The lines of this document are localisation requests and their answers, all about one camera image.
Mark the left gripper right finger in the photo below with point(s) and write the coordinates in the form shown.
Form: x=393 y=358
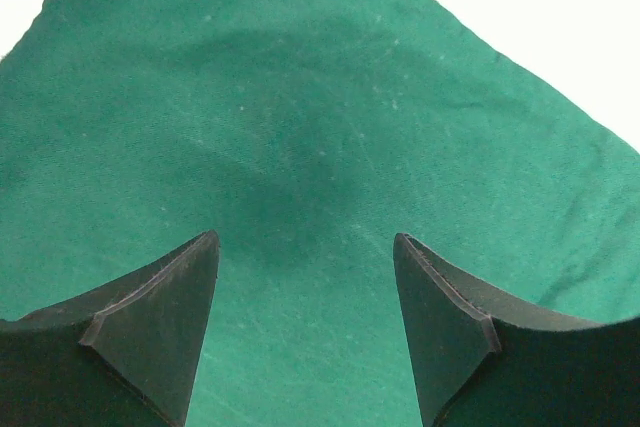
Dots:
x=483 y=357

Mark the dark green surgical cloth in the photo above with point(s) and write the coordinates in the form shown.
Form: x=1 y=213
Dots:
x=307 y=134

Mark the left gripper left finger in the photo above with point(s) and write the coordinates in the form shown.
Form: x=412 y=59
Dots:
x=122 y=354

